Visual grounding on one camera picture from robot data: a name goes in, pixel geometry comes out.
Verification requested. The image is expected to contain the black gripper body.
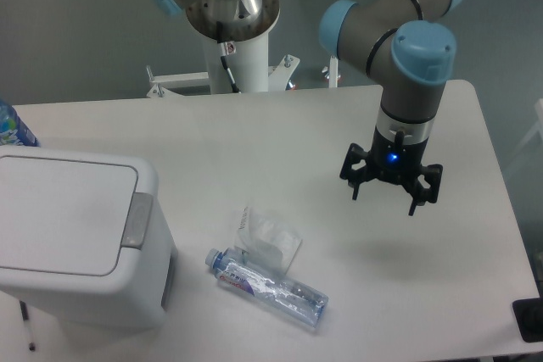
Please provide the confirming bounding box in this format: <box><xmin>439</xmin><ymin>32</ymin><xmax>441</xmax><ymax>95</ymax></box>
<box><xmin>365</xmin><ymin>129</ymin><xmax>428</xmax><ymax>185</ymax></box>

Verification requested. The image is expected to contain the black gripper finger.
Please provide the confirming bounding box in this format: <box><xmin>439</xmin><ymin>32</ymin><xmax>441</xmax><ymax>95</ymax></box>
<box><xmin>402</xmin><ymin>164</ymin><xmax>443</xmax><ymax>216</ymax></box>
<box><xmin>339</xmin><ymin>143</ymin><xmax>377</xmax><ymax>201</ymax></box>

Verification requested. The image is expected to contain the white push-lid trash can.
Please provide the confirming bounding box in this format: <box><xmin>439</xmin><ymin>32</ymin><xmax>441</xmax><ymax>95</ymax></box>
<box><xmin>1</xmin><ymin>146</ymin><xmax>177</xmax><ymax>328</ymax></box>

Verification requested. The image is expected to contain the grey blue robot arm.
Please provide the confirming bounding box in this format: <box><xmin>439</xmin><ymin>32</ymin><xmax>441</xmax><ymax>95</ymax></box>
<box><xmin>154</xmin><ymin>0</ymin><xmax>462</xmax><ymax>208</ymax></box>

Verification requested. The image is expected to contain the clear plastic wrapper bag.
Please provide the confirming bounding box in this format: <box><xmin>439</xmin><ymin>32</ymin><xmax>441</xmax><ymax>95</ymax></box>
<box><xmin>234</xmin><ymin>206</ymin><xmax>302</xmax><ymax>275</ymax></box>

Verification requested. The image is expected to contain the clear crushed plastic bottle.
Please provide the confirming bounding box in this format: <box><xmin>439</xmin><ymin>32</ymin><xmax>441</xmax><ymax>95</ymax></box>
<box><xmin>205</xmin><ymin>248</ymin><xmax>328</xmax><ymax>328</ymax></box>

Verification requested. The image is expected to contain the black device at edge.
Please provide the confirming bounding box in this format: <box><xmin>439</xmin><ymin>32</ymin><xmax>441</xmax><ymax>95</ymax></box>
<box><xmin>512</xmin><ymin>298</ymin><xmax>542</xmax><ymax>343</ymax></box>

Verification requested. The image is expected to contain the blue labelled bottle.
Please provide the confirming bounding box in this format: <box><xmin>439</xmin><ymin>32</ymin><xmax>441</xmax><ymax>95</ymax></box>
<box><xmin>1</xmin><ymin>100</ymin><xmax>41</xmax><ymax>147</ymax></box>

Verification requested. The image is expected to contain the black pen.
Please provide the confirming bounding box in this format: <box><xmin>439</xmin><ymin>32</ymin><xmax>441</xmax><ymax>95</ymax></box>
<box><xmin>19</xmin><ymin>300</ymin><xmax>36</xmax><ymax>352</ymax></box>

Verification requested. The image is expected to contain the black cable on pedestal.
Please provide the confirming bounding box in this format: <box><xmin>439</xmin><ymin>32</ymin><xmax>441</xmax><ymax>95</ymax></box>
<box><xmin>215</xmin><ymin>20</ymin><xmax>243</xmax><ymax>94</ymax></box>

